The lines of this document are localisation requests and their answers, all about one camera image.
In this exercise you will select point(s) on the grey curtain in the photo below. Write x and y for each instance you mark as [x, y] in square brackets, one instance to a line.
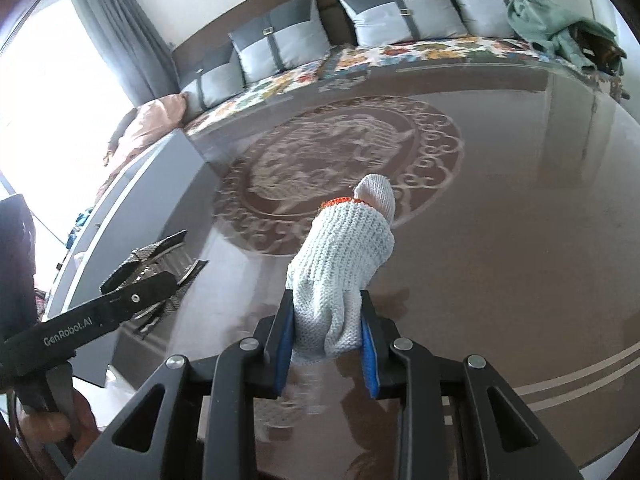
[125, 35]

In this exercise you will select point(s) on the pink pillow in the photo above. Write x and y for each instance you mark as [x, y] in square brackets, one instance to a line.
[145, 125]

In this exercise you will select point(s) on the green clothing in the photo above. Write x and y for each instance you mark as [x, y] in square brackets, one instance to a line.
[540, 20]

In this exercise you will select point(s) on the dark bag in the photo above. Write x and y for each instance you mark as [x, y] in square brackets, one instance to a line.
[605, 50]

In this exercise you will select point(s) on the white knit glove orange cuff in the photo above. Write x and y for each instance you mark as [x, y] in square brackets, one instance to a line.
[345, 250]

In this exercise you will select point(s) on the bright window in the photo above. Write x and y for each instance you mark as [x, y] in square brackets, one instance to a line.
[50, 85]

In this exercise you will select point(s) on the blue green cloth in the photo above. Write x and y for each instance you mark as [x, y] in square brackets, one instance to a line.
[80, 222]

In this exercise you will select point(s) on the grey two-tone pillow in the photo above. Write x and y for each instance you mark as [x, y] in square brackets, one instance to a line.
[215, 85]
[285, 45]
[480, 10]
[395, 15]

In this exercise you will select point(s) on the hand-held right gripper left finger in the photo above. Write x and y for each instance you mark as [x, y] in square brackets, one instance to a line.
[285, 355]

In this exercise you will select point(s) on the grey cabinet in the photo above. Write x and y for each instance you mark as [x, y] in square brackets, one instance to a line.
[150, 195]

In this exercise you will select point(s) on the person's left hand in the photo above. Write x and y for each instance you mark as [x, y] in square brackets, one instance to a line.
[82, 415]

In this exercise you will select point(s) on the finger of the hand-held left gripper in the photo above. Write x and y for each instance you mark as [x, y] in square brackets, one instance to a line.
[145, 292]

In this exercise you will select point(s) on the sparkly silver hair clip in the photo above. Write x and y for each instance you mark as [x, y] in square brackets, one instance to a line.
[145, 255]

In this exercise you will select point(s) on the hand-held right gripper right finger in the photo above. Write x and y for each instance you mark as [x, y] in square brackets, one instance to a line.
[368, 360]

